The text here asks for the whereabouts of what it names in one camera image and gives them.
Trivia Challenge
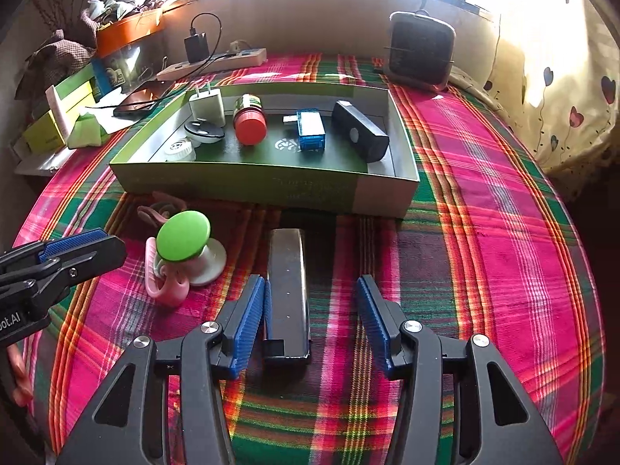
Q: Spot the pink ear hook clip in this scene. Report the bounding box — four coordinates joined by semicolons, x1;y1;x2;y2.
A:
137;191;188;229
144;237;190;308

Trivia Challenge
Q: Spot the green top round container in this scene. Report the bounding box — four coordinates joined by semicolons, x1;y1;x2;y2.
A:
155;210;227;287

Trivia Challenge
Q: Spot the silver black lighter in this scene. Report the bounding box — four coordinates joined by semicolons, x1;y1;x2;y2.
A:
263;229;311;365

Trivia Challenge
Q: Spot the black oval key fob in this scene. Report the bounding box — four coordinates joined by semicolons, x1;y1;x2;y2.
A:
184;119;225;146

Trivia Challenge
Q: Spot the black rectangular remote device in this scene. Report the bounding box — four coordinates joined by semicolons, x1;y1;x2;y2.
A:
331;100;390;163

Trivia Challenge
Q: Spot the white usb wall charger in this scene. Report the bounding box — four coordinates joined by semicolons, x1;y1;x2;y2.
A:
189;85;226;128

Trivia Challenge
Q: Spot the blue translucent usb tester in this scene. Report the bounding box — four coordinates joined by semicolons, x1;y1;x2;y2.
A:
283;109;326;152

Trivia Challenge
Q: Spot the red cap medicine bottle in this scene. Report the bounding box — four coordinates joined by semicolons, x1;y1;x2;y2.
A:
233;93;267;146

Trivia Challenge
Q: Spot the left hand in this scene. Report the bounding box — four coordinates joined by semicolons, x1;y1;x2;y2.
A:
6;344;34;407

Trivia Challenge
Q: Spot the plaid pink green tablecloth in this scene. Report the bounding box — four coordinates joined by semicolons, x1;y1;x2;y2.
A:
17;86;605;464

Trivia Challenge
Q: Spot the green tissue pack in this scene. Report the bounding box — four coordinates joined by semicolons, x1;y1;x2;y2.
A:
66;114;109;149

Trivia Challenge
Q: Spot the white paper sheet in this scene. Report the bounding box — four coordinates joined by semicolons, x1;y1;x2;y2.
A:
81;87;137;134

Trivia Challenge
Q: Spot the yellow green boxes stack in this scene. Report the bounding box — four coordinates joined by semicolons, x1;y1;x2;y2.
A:
23;64;99;154

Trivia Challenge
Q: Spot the black smartphone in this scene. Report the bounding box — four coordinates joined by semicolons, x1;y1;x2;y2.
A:
114;80;174;121

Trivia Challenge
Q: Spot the brown checked cloth bag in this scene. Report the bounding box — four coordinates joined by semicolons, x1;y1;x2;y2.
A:
15;10;98;101

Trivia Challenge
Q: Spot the green cardboard box tray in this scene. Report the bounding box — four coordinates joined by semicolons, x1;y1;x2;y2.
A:
110;83;420;219

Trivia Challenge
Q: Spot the orange storage bin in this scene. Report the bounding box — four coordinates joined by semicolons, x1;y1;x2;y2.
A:
96;9;163;58

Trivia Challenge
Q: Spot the black power adapter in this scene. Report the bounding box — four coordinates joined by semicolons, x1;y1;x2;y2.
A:
184;28;210;64

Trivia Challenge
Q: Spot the white power strip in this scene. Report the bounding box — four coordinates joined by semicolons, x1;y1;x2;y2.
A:
155;47;267;81

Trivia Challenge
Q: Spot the heart pattern curtain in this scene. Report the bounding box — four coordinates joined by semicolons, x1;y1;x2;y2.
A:
484;0;619;181

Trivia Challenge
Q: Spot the grey portable fan heater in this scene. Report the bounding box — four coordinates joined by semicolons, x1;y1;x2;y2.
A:
384;12;456;93

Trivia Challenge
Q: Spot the black charger cable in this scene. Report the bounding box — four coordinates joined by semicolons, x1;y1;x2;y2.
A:
91;12;253;110

